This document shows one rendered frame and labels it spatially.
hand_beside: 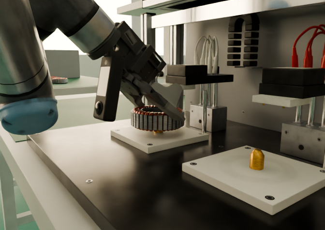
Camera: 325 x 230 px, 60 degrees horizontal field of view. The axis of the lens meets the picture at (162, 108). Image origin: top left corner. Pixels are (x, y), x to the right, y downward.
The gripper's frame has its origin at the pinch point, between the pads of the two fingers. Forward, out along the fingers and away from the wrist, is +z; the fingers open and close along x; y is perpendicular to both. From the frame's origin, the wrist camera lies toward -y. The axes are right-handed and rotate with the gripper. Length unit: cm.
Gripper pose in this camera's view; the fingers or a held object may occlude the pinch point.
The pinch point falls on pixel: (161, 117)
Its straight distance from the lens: 59.3
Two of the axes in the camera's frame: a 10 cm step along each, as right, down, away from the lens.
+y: 5.6, -7.8, 2.7
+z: 5.8, 6.0, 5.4
